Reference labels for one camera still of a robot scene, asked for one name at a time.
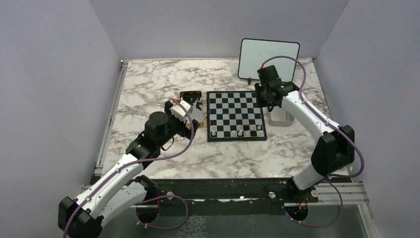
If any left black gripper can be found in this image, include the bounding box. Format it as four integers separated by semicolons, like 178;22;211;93
157;102;200;148

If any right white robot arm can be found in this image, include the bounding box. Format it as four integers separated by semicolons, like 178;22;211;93
255;65;355;202

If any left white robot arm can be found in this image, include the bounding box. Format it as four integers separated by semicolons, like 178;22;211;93
58;99;199;238

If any black chess pieces pile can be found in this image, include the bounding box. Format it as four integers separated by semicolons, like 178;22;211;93
180;91;203;111

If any lilac tin tray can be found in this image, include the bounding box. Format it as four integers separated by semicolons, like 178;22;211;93
268;107;295;126

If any yellow tin tray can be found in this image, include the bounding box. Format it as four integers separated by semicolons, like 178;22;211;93
179;90;204;128

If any black white chessboard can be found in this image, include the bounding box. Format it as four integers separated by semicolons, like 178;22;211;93
207;91;267;142

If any small whiteboard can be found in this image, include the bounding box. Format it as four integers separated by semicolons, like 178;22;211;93
238;38;300;81

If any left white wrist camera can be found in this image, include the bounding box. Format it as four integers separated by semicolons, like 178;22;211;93
170;100;192;123

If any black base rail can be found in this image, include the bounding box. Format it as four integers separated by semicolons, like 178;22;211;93
90;177;368;218

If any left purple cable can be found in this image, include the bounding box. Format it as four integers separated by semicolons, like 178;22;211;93
62;98;196;238

